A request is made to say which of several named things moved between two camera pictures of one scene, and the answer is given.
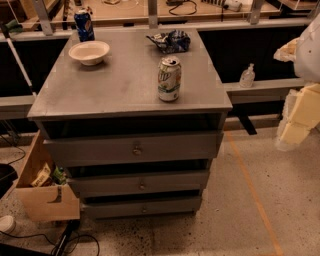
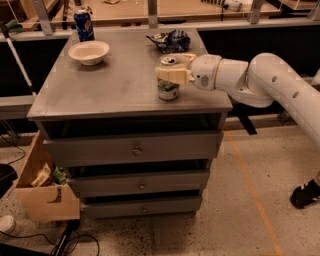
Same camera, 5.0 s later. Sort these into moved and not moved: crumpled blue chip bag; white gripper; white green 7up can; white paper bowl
Moved: white gripper
Not moved: white green 7up can; crumpled blue chip bag; white paper bowl
